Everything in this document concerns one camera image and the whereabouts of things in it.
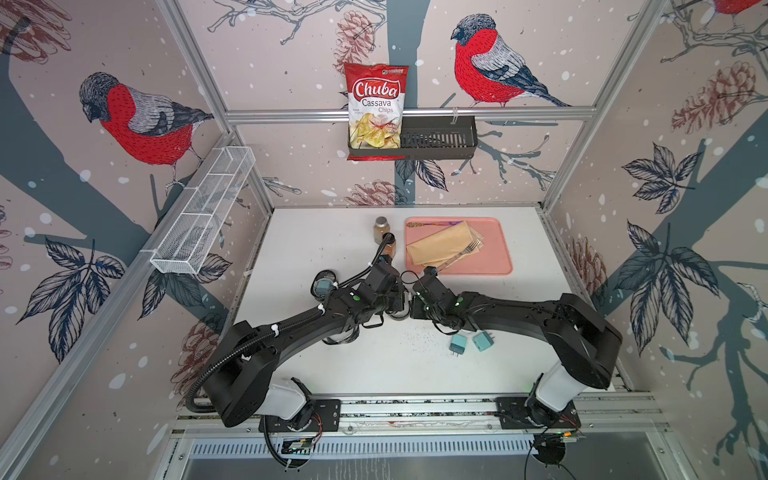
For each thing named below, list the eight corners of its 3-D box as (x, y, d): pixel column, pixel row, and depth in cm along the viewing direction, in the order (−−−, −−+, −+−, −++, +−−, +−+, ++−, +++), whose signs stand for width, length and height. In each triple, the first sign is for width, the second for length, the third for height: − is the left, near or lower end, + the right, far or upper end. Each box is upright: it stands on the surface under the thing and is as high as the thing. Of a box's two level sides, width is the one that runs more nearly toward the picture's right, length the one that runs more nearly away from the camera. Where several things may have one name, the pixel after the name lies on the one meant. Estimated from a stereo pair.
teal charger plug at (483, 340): (480, 353, 86) (483, 350, 84) (470, 340, 88) (472, 337, 86) (494, 343, 88) (497, 340, 86) (484, 330, 90) (486, 327, 88)
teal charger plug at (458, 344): (447, 352, 86) (448, 349, 84) (452, 334, 89) (453, 331, 88) (461, 358, 85) (463, 355, 83) (466, 340, 88) (467, 337, 87)
